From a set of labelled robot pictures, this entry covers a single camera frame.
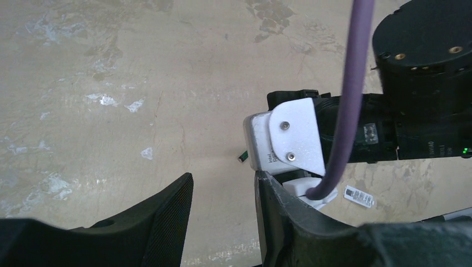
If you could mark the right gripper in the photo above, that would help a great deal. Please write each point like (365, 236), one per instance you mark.
(332, 125)

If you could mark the white battery cover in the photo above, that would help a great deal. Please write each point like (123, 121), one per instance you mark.
(359, 197)

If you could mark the green AAA battery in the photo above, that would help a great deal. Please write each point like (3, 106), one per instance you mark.
(243, 157)

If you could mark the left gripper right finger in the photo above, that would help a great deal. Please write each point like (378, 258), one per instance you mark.
(292, 233)

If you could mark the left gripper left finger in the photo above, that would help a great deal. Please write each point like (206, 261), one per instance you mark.
(150, 233)

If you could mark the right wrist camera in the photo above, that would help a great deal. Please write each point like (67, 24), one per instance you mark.
(285, 143)

